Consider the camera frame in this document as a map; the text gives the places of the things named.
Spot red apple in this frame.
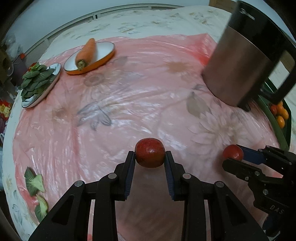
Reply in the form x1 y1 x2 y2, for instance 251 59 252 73
222 145 244 161
135 138 166 168

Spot large front orange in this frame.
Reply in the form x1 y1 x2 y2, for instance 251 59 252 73
275 101 284 115

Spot small orange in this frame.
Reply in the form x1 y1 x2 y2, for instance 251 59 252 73
269 104 277 116

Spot blue gloved right hand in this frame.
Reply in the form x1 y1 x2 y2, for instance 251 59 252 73
262 214 290 240

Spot green box lid tray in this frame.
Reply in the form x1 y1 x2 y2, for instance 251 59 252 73
255 95 292 151

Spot black copper electric kettle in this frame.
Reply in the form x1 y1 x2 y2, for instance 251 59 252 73
202 1 295 109

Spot pink plastic sheet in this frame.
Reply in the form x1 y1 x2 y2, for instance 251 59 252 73
12 33 280 241

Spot bok choy piece upper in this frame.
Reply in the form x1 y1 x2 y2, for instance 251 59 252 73
24 167 45 197

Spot bok choy piece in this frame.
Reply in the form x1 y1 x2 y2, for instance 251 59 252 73
24 167 45 197
35 195 48 222

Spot bok choy piece lower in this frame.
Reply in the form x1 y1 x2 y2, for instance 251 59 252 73
35 195 48 222

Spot white plate with greens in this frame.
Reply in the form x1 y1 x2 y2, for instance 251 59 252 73
19 62 62 108

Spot orange oval dish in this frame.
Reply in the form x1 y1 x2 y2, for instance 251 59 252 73
64 38 115 75

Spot orange carrot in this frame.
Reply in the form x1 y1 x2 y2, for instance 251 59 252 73
75 38 96 71

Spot pile of green leaves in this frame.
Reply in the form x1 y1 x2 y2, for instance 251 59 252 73
19 62 55 101

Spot red yellow snack boxes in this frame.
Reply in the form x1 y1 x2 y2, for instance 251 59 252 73
0 100 12 121

